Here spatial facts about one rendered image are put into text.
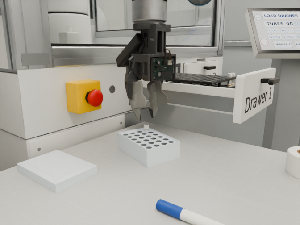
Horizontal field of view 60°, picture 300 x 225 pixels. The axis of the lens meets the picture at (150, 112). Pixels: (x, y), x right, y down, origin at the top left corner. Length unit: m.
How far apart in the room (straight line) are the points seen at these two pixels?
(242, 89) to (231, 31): 1.88
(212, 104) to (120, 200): 0.35
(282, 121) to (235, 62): 0.94
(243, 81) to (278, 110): 1.06
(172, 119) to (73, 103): 0.49
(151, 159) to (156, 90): 0.17
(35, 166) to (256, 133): 2.13
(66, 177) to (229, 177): 0.28
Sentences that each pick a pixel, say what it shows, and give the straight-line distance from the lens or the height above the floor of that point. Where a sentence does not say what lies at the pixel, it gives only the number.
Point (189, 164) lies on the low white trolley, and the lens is 0.54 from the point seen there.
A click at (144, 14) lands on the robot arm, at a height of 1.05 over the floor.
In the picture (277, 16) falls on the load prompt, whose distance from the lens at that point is 1.65.
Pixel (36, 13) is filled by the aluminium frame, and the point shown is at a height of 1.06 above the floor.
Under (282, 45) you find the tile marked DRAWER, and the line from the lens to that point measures 1.51.
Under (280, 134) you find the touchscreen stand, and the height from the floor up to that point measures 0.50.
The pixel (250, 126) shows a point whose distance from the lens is 2.47.
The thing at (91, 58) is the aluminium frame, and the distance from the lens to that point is 0.68.
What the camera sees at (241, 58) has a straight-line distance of 2.43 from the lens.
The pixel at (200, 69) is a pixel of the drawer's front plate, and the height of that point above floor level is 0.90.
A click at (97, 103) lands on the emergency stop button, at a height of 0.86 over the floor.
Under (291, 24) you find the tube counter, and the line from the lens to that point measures 1.63.
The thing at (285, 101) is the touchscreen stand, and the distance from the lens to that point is 1.66.
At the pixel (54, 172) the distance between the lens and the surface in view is 0.50.
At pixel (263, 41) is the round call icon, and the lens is 1.49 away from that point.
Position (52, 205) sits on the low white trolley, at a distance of 0.44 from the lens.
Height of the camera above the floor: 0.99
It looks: 14 degrees down
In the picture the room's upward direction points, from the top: straight up
